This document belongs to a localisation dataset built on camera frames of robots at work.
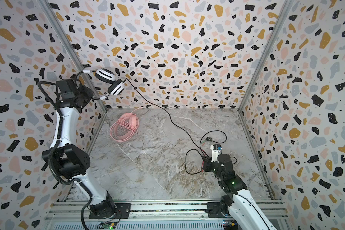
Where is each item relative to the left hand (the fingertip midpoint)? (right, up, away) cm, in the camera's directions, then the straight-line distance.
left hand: (91, 86), depth 80 cm
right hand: (+61, -39, +1) cm, 72 cm away
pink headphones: (+7, -25, +29) cm, 39 cm away
